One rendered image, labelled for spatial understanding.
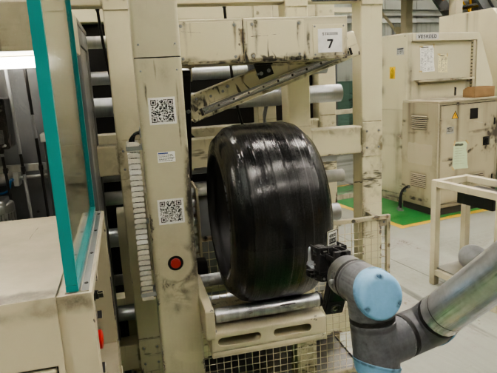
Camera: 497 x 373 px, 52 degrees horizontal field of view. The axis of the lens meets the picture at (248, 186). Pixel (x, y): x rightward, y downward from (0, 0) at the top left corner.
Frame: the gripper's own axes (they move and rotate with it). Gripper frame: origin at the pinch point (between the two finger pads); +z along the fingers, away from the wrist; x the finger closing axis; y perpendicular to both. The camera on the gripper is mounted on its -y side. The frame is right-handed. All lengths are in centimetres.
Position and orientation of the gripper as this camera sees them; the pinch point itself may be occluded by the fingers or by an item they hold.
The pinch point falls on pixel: (313, 263)
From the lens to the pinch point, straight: 132.4
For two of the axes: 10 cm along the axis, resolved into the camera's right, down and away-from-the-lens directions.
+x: -9.7, 1.0, -2.2
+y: -0.8, -9.9, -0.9
